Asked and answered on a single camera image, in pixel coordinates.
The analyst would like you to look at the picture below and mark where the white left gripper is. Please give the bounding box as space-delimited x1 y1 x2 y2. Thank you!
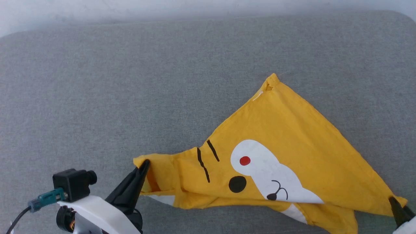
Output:
58 159 151 234

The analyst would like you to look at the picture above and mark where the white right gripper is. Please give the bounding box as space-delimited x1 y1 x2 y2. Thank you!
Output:
389 197 416 234

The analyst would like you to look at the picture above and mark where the yellow cartoon face shirt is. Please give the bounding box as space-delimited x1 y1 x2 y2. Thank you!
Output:
133 73 408 234

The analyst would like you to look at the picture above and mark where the grey fabric sofa cushion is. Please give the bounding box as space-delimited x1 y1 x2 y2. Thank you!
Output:
0 10 416 234

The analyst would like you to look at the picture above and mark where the left cable with teal plug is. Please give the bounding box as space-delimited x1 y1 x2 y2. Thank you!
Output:
6 188 69 234

